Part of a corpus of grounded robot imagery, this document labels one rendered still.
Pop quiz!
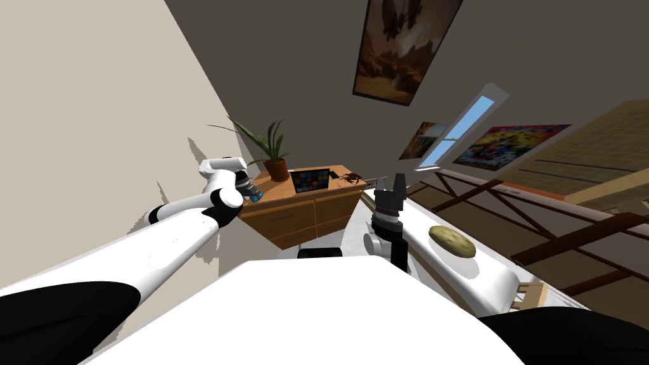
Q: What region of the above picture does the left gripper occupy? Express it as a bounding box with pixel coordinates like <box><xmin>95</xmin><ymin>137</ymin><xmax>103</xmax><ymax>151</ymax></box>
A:
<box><xmin>234</xmin><ymin>170</ymin><xmax>265</xmax><ymax>205</ymax></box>

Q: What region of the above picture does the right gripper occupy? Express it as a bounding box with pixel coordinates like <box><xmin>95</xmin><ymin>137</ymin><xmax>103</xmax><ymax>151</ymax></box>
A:
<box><xmin>373</xmin><ymin>172</ymin><xmax>407</xmax><ymax>217</ymax></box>

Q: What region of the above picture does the green potted plant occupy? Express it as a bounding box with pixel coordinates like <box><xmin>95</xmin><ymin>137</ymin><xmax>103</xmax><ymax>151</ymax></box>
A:
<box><xmin>207</xmin><ymin>116</ymin><xmax>293</xmax><ymax>183</ymax></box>

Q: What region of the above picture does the small brown painting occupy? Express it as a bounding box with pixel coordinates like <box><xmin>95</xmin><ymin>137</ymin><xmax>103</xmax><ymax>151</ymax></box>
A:
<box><xmin>398</xmin><ymin>121</ymin><xmax>448</xmax><ymax>161</ymax></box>

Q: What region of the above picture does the wooden dresser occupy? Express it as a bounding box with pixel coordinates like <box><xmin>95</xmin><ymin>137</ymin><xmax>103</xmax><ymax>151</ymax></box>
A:
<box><xmin>237</xmin><ymin>164</ymin><xmax>369</xmax><ymax>251</ymax></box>

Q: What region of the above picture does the black colour chart board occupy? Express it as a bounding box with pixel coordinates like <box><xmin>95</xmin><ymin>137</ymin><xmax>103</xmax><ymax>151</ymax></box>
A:
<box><xmin>289</xmin><ymin>168</ymin><xmax>332</xmax><ymax>195</ymax></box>

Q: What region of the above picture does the brown potato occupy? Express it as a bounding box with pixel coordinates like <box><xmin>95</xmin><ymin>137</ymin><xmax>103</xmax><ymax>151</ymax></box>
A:
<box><xmin>428</xmin><ymin>225</ymin><xmax>477</xmax><ymax>259</ymax></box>

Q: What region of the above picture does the white framed window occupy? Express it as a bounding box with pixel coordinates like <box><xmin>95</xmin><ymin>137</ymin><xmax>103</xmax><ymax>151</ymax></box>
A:
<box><xmin>414</xmin><ymin>83</ymin><xmax>510</xmax><ymax>172</ymax></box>

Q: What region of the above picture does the colourful painting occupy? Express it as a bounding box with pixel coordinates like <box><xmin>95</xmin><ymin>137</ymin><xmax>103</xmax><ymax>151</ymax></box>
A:
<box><xmin>452</xmin><ymin>124</ymin><xmax>574</xmax><ymax>172</ymax></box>

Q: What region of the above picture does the large brown painting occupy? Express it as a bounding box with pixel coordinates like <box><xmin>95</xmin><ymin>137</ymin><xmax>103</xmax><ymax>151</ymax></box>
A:
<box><xmin>352</xmin><ymin>0</ymin><xmax>464</xmax><ymax>108</ymax></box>

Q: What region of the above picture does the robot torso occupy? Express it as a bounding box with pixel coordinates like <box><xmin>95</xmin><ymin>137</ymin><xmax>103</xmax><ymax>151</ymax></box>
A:
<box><xmin>75</xmin><ymin>247</ymin><xmax>528</xmax><ymax>365</ymax></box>

